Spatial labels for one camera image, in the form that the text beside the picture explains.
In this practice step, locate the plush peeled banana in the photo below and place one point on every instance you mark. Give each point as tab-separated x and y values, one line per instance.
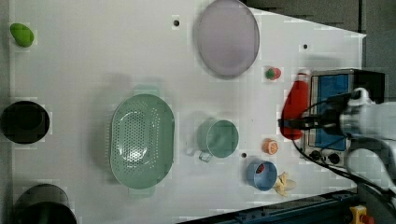
283	184

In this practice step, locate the plush strawberry on table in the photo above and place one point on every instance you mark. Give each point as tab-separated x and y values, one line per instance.
272	73

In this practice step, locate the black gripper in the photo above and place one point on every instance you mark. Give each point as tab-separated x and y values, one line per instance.
328	120

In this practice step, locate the blue bowl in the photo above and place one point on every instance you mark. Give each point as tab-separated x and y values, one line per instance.
265	180

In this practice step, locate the black utensil holder cup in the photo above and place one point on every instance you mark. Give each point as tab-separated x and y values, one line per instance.
43	204

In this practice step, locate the green plush avocado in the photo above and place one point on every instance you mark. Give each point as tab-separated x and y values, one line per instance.
23	35

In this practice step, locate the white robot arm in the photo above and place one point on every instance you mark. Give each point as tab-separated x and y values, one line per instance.
353	115

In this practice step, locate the green oval strainer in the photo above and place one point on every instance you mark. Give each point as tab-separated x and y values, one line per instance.
142	141

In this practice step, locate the small strawberry in bowl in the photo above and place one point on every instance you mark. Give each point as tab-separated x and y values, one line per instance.
260	168

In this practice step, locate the red plush ketchup bottle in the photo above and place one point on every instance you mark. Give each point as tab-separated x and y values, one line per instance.
296	104

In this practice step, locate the black toaster oven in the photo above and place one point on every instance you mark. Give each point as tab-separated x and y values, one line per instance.
330	90

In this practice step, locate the lavender round plate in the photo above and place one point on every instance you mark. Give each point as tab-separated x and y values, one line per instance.
227	38

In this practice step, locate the green mug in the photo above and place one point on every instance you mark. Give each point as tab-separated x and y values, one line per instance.
212	138

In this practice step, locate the plush orange slice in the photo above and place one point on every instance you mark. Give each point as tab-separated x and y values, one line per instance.
270	146

